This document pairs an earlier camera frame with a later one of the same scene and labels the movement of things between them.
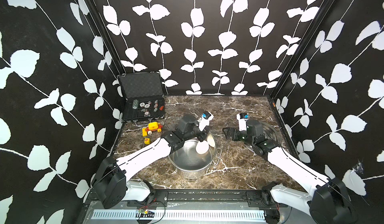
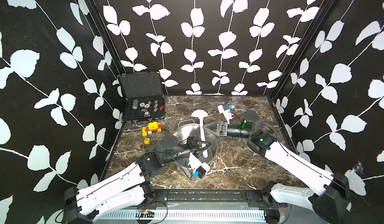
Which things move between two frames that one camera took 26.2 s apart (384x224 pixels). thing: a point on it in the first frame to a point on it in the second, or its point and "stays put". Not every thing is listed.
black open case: [142, 95] stays put
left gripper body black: [195, 133] to [190, 148]
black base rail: [262, 199] stays put
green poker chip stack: [135, 104] stays put
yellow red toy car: [152, 126] stays put
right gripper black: [236, 130] to [224, 130]
